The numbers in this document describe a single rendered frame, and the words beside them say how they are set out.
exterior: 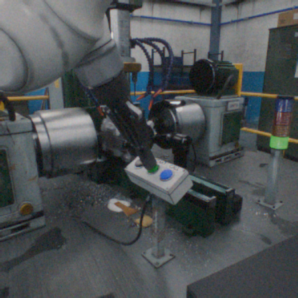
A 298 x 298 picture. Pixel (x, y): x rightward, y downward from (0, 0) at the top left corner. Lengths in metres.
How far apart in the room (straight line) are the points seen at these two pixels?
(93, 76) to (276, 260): 0.53
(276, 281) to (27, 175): 0.71
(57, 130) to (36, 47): 0.64
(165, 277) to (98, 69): 0.52
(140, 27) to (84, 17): 6.59
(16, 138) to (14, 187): 0.15
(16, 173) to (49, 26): 0.62
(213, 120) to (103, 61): 0.97
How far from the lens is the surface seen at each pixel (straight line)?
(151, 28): 7.02
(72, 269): 0.76
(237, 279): 0.57
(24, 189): 0.88
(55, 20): 0.29
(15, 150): 0.84
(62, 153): 0.89
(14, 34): 0.27
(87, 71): 0.46
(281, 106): 0.98
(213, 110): 1.34
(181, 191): 0.58
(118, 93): 0.48
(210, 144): 1.37
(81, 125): 0.92
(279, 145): 1.00
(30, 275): 0.77
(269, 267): 0.62
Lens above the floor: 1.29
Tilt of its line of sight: 16 degrees down
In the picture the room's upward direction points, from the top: straight up
